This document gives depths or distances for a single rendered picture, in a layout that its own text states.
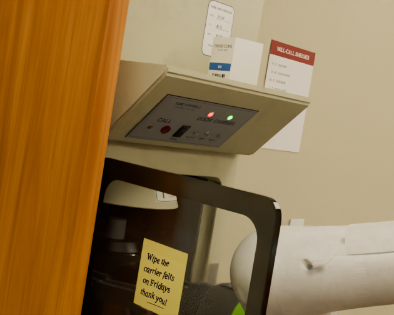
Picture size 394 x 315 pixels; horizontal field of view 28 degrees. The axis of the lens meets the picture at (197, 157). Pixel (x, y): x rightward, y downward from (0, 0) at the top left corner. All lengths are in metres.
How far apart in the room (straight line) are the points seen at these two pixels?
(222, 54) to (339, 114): 1.27
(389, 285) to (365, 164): 1.67
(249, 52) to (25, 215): 0.38
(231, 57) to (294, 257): 0.33
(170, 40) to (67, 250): 0.34
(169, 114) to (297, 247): 0.25
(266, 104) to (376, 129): 1.47
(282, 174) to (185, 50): 1.06
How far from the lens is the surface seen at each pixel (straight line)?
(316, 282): 0.86
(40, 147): 0.93
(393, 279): 0.85
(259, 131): 1.15
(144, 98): 0.93
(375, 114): 2.52
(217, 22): 1.16
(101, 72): 0.87
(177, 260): 0.86
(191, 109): 1.00
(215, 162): 1.19
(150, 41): 1.05
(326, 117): 2.27
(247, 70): 1.08
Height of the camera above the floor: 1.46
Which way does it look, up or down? 3 degrees down
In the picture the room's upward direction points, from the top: 9 degrees clockwise
